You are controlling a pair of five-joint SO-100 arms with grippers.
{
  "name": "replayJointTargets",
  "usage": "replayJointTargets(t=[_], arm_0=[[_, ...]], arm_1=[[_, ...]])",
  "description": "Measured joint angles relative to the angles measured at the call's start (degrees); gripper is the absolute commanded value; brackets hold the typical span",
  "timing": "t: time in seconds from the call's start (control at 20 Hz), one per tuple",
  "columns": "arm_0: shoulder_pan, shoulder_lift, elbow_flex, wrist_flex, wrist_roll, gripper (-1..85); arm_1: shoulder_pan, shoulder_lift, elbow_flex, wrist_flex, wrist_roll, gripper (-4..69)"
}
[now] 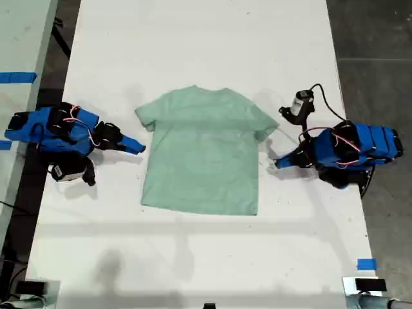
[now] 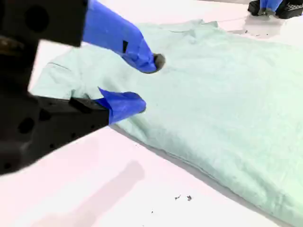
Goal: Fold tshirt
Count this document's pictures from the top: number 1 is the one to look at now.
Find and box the pale green T-shirt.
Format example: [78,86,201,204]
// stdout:
[134,84,280,217]

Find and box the pale side table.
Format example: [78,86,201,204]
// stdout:
[0,0,59,250]

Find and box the small black box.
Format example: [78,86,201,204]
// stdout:
[15,281,46,295]
[355,278,387,292]

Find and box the grey table clamp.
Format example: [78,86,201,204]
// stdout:
[0,294,49,309]
[346,293,412,309]

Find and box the black camera stalk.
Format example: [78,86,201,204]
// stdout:
[278,106,315,136]
[82,158,97,187]

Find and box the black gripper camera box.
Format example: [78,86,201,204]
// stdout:
[51,163,85,183]
[291,90,315,117]

